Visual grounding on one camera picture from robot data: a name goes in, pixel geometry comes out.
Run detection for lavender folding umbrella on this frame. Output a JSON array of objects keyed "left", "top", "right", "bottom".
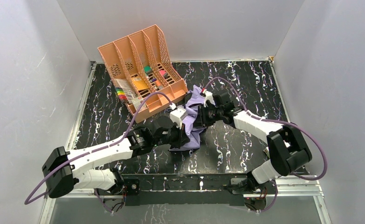
[{"left": 169, "top": 85, "right": 205, "bottom": 152}]

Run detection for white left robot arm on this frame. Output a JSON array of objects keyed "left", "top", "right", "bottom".
[{"left": 42, "top": 116, "right": 193, "bottom": 198}]

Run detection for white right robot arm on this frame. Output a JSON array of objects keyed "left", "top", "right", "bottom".
[{"left": 195, "top": 90, "right": 312, "bottom": 190}]

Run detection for small white red box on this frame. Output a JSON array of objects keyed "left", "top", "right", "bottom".
[{"left": 131, "top": 97, "right": 144, "bottom": 110}]

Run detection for yellow sticky note pad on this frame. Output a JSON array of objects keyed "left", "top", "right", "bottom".
[{"left": 131, "top": 77, "right": 148, "bottom": 91}]

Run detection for colourful marker pen pack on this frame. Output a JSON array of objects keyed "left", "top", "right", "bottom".
[{"left": 115, "top": 87, "right": 131, "bottom": 103}]

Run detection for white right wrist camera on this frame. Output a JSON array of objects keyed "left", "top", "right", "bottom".
[{"left": 201, "top": 89, "right": 215, "bottom": 107}]

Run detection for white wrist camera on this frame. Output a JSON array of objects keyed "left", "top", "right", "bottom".
[
  {"left": 201, "top": 89, "right": 215, "bottom": 107},
  {"left": 169, "top": 103, "right": 187, "bottom": 129}
]

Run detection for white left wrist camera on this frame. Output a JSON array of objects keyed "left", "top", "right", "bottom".
[{"left": 169, "top": 103, "right": 187, "bottom": 129}]

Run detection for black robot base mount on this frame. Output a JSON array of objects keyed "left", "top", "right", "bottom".
[{"left": 95, "top": 174, "right": 276, "bottom": 210}]

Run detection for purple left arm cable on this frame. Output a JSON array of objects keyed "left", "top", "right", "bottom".
[{"left": 24, "top": 91, "right": 175, "bottom": 214}]

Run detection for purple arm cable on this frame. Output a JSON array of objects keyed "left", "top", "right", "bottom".
[
  {"left": 202, "top": 77, "right": 328, "bottom": 213},
  {"left": 24, "top": 91, "right": 175, "bottom": 214}
]

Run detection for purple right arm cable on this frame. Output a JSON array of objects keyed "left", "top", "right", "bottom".
[{"left": 202, "top": 77, "right": 328, "bottom": 213}]

